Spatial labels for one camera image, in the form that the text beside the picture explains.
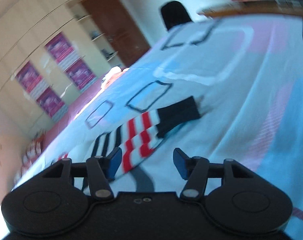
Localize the striped knit kids sweater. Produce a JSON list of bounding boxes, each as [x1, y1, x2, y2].
[[57, 95, 201, 190]]

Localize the red white clothes pile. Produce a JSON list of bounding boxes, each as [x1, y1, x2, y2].
[[101, 66, 129, 90]]

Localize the lower left purple poster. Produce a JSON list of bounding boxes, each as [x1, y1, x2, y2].
[[37, 87, 68, 122]]

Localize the purple poster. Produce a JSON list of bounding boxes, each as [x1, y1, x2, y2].
[[65, 58, 97, 92], [45, 32, 80, 72], [16, 61, 49, 100], [37, 87, 68, 122]]

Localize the lower right purple poster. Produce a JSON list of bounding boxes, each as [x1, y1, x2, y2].
[[65, 58, 97, 92]]

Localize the upper left purple poster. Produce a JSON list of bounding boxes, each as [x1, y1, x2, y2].
[[16, 61, 49, 100]]

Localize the upper right purple poster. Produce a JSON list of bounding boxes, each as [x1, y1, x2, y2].
[[45, 32, 80, 72]]

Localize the brown wooden door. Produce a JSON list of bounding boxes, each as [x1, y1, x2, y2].
[[81, 0, 150, 67]]

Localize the cream wardrobe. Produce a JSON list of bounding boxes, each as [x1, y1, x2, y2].
[[0, 0, 111, 138]]

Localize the black chair back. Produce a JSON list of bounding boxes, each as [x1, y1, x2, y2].
[[160, 1, 192, 31]]

